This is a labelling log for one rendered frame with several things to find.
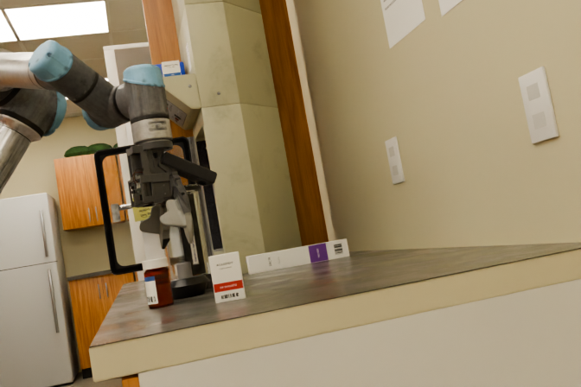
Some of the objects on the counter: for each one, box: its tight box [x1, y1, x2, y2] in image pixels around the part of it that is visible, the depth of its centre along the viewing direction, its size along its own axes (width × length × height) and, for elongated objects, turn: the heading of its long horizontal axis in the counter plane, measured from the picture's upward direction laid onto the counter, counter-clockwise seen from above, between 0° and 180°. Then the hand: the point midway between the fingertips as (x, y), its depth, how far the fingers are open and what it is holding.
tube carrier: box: [164, 184, 211, 280], centre depth 148 cm, size 11×11×21 cm
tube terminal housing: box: [178, 2, 302, 274], centre depth 205 cm, size 25×32×77 cm
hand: (180, 244), depth 130 cm, fingers open, 13 cm apart
